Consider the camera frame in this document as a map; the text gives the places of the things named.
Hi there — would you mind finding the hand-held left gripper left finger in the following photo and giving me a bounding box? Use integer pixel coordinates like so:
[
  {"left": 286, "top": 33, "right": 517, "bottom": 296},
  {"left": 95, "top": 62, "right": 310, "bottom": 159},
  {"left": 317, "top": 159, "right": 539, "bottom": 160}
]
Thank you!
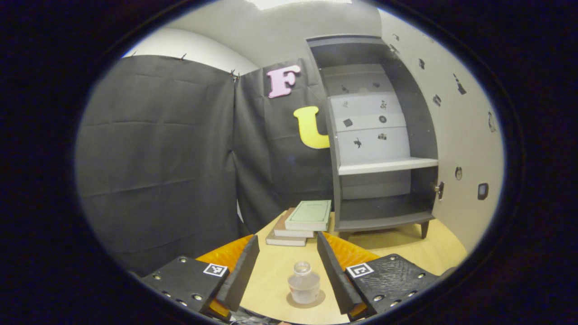
[{"left": 142, "top": 235, "right": 261, "bottom": 322}]

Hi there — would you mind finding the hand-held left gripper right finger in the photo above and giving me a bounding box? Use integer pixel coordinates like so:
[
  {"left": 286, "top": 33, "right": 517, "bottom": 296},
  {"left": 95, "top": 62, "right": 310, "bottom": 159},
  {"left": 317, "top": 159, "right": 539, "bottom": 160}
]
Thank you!
[{"left": 316, "top": 232, "right": 441, "bottom": 322}]

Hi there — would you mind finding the brown round coaster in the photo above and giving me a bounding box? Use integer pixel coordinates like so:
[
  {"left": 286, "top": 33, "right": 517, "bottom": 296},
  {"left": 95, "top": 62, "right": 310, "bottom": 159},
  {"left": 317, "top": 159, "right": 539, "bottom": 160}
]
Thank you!
[{"left": 286, "top": 289, "right": 326, "bottom": 309}]

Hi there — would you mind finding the clear plastic bottle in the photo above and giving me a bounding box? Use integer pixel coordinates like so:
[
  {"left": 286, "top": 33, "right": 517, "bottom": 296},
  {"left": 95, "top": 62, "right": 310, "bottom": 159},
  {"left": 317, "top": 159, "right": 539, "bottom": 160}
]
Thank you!
[{"left": 288, "top": 261, "right": 321, "bottom": 305}]

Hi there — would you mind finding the dark grey cabinet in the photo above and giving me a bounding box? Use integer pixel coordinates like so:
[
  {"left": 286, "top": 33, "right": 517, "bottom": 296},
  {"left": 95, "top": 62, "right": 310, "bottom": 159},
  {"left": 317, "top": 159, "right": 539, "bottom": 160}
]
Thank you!
[{"left": 306, "top": 35, "right": 441, "bottom": 241}]

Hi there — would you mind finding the grey cabinet door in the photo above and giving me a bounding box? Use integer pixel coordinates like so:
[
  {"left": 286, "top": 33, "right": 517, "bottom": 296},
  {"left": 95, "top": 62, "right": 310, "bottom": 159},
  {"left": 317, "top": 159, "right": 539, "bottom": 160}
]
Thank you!
[{"left": 378, "top": 9, "right": 505, "bottom": 253}]

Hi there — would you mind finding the white cabinet shelf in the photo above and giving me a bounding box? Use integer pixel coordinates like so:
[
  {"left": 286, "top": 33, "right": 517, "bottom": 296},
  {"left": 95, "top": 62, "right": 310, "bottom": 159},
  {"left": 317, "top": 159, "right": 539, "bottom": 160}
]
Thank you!
[{"left": 338, "top": 157, "right": 439, "bottom": 176}]

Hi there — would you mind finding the brown cover book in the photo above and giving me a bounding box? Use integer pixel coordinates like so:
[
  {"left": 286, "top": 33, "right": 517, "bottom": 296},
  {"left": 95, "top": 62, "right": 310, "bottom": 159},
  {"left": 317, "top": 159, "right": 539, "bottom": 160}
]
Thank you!
[
  {"left": 273, "top": 210, "right": 317, "bottom": 238},
  {"left": 266, "top": 226, "right": 308, "bottom": 247}
]

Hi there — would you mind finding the green cover book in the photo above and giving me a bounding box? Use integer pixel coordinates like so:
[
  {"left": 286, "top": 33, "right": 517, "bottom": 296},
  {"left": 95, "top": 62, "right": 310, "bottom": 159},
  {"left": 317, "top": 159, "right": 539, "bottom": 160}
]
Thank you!
[{"left": 284, "top": 200, "right": 332, "bottom": 232}]

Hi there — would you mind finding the black backdrop cloth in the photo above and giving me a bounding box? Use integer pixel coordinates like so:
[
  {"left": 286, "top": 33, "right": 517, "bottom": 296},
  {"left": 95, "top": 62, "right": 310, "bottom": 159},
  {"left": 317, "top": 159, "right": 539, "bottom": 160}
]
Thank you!
[{"left": 75, "top": 54, "right": 344, "bottom": 277}]

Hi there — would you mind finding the long ceiling light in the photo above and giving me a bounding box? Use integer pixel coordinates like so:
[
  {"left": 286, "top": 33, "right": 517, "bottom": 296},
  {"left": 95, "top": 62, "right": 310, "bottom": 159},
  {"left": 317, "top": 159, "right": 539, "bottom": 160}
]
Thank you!
[{"left": 246, "top": 0, "right": 353, "bottom": 10}]

